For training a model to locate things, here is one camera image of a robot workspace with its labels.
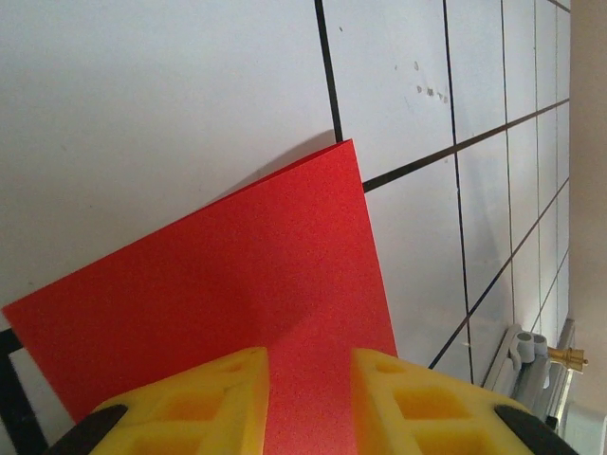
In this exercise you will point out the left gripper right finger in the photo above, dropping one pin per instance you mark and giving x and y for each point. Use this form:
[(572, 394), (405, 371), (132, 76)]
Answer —
[(427, 417)]

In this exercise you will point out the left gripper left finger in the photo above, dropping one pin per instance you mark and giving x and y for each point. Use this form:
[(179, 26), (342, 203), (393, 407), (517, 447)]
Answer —
[(189, 417)]

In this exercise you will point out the red cloth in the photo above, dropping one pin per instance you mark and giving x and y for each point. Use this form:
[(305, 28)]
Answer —
[(237, 284)]

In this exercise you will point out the clear plastic connector block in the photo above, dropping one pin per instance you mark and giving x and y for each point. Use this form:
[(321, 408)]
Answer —
[(526, 374)]

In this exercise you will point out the small brass fitting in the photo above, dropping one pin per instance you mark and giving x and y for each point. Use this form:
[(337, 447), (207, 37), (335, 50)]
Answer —
[(569, 358)]

